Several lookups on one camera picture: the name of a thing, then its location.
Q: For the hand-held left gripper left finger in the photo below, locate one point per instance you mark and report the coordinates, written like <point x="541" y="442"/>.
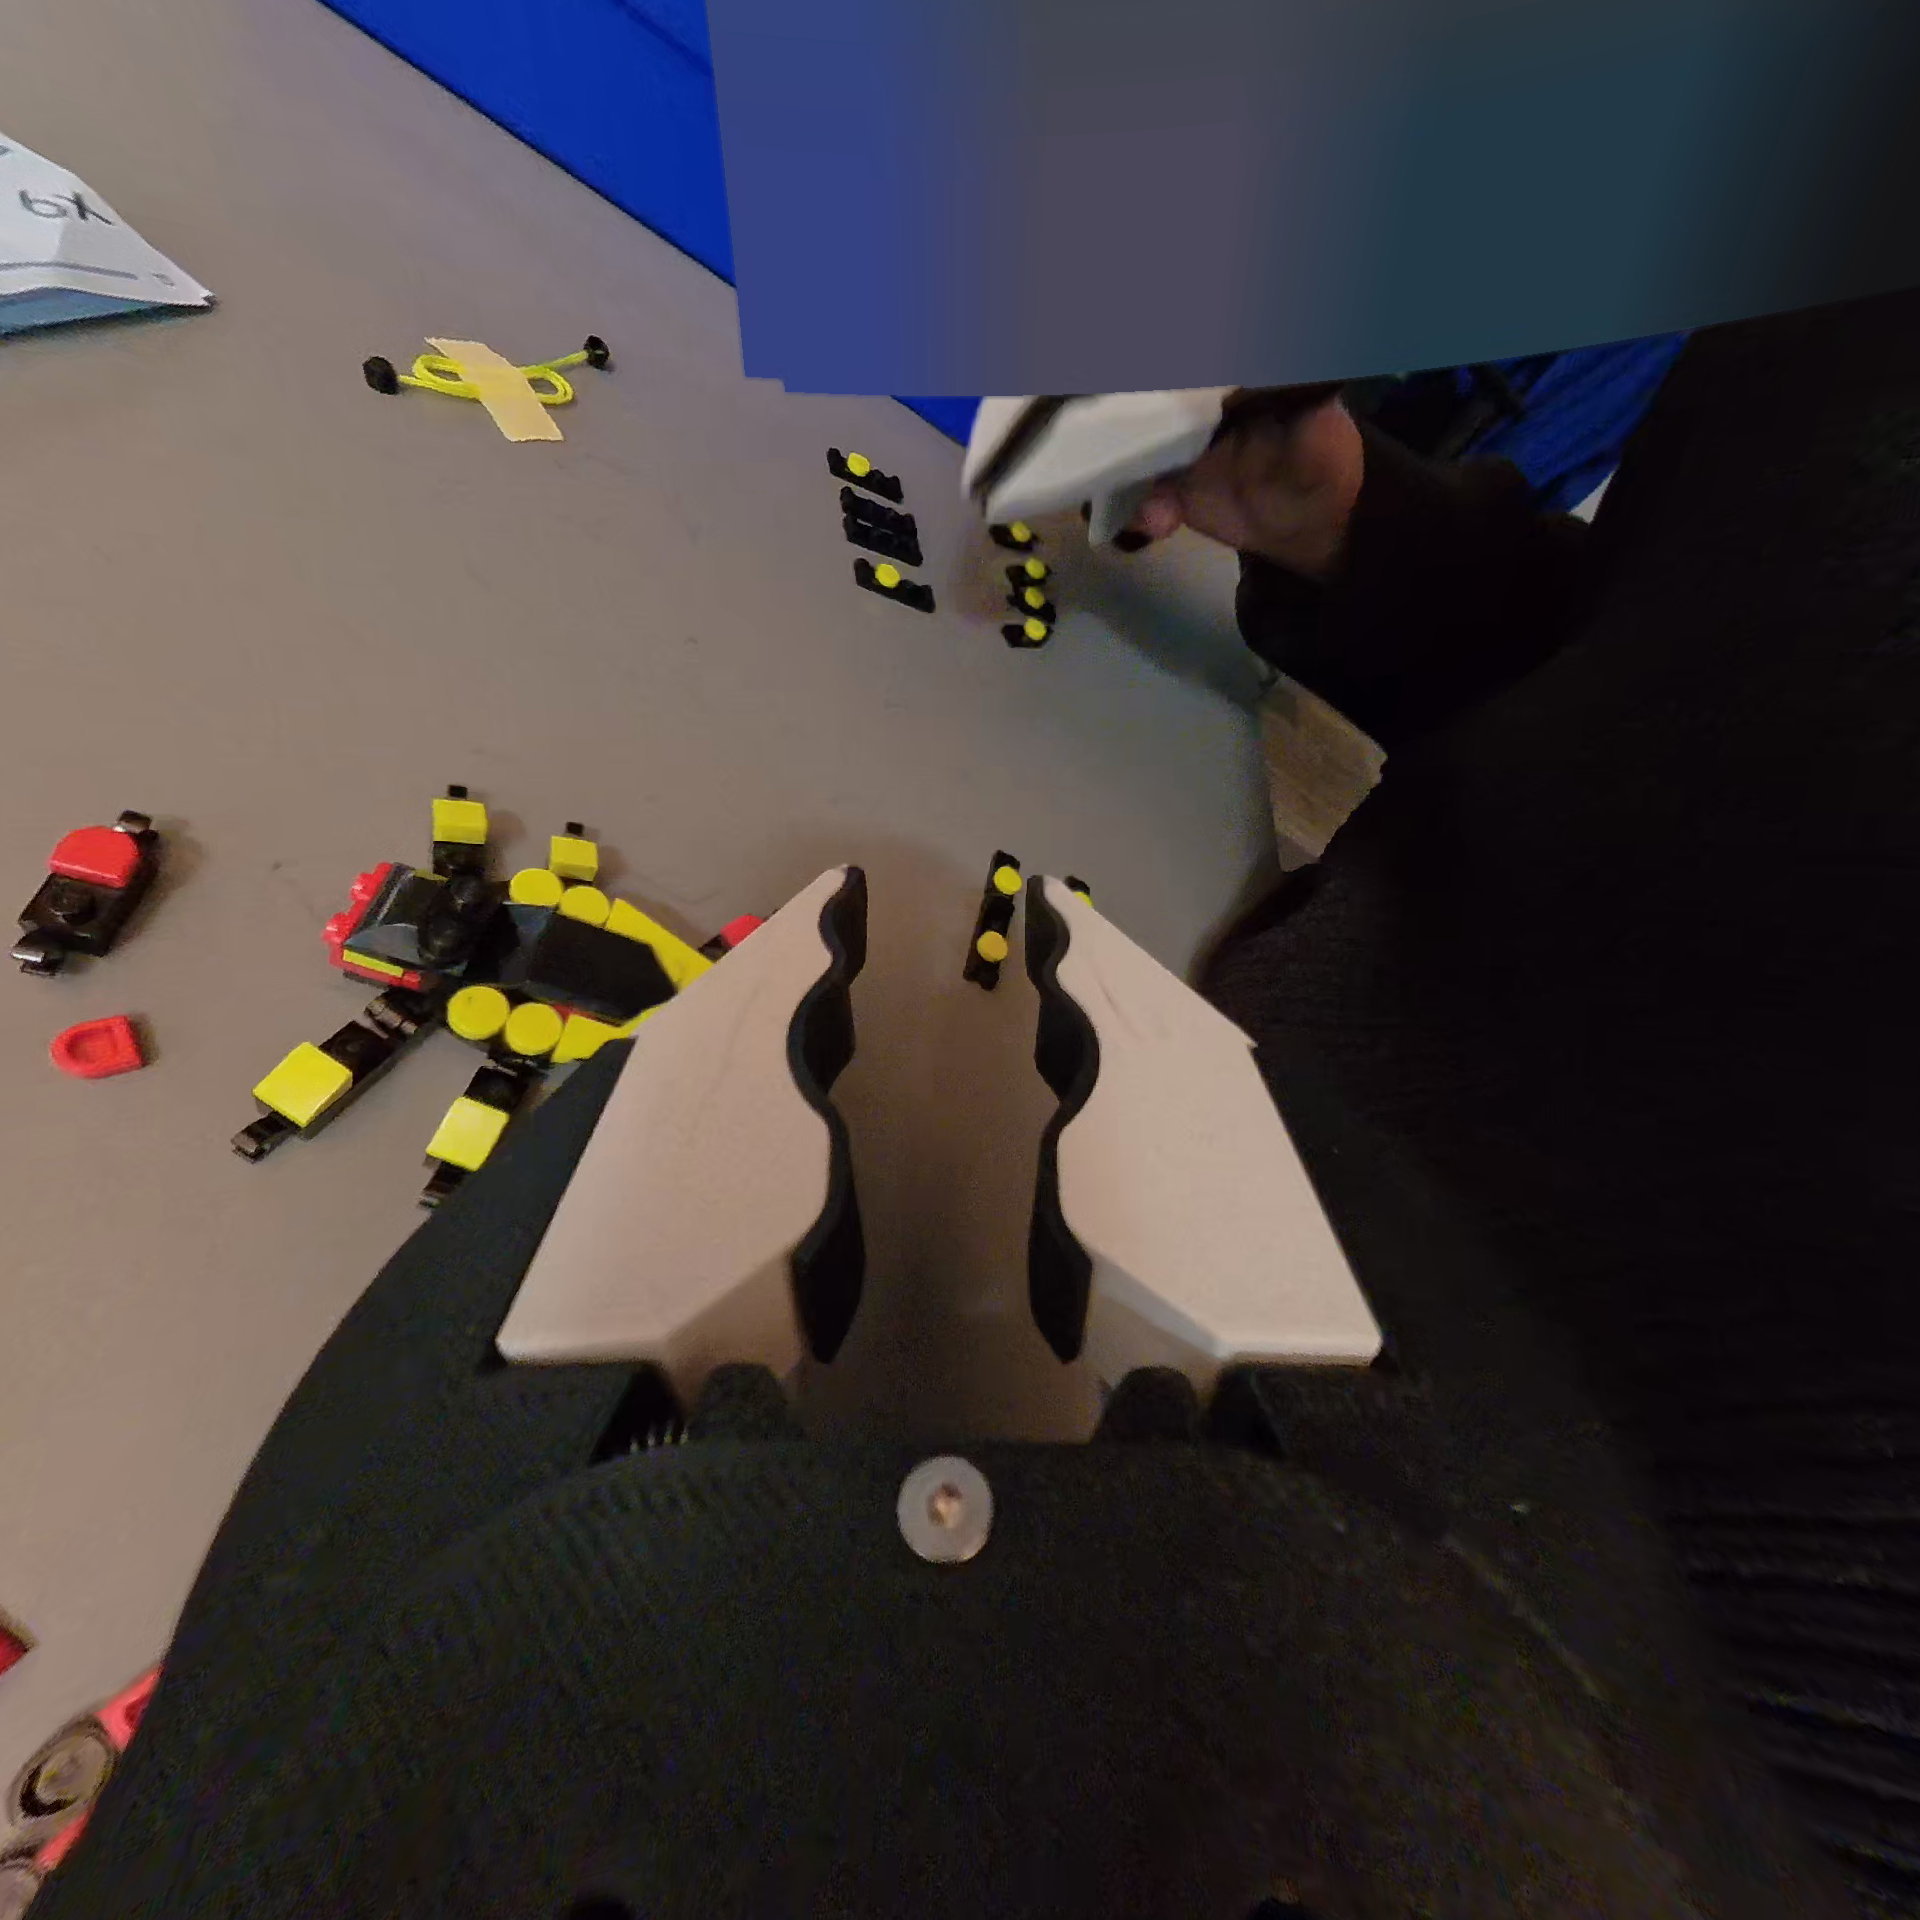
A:
<point x="688" y="1172"/>

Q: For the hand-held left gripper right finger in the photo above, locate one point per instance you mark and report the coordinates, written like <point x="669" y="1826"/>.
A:
<point x="1202" y="1185"/>

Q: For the yellow black lego model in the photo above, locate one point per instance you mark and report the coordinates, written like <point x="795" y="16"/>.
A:
<point x="579" y="958"/>

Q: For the person's right forearm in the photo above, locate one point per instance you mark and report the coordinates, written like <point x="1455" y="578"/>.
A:
<point x="1410" y="604"/>

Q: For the small red lego piece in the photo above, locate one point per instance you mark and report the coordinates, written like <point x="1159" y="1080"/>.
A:
<point x="97" y="1045"/>

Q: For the black lego leg red tip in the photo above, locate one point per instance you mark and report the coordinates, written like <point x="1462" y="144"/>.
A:
<point x="75" y="905"/>

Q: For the pile of loose lego pieces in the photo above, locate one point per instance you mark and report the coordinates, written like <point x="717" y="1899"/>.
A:
<point x="62" y="1772"/>

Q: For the person's right hand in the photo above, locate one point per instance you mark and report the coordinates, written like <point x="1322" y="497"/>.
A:
<point x="1273" y="482"/>

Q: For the masking tape piece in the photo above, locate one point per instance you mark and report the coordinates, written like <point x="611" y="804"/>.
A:
<point x="525" y="419"/>

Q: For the blue plastic bin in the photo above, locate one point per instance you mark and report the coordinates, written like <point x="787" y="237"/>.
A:
<point x="575" y="77"/>

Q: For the white instruction booklet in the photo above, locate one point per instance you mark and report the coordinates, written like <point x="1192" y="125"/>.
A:
<point x="75" y="226"/>

